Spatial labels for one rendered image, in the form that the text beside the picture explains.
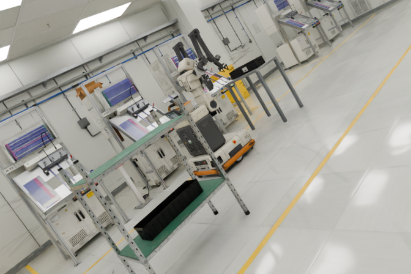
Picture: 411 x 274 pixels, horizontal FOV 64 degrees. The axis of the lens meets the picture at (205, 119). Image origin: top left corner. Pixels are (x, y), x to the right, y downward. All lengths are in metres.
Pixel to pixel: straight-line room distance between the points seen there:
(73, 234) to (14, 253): 1.74
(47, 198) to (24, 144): 0.81
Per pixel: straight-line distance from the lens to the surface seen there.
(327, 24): 9.72
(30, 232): 6.25
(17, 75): 6.59
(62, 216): 4.63
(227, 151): 3.87
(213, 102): 4.11
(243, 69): 4.66
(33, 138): 4.79
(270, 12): 8.46
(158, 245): 2.32
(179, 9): 7.96
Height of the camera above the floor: 1.18
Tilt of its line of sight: 8 degrees down
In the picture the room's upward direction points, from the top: 31 degrees counter-clockwise
